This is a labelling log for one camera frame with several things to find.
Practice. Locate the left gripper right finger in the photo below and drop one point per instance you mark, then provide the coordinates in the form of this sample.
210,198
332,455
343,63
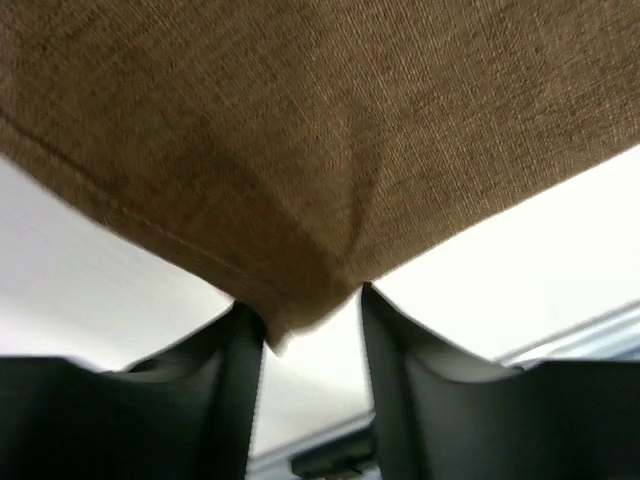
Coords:
442,412

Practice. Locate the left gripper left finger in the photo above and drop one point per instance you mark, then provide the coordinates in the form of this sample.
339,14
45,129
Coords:
185,412

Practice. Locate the brown cloth napkin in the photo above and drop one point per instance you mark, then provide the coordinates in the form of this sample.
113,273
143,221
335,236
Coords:
287,152

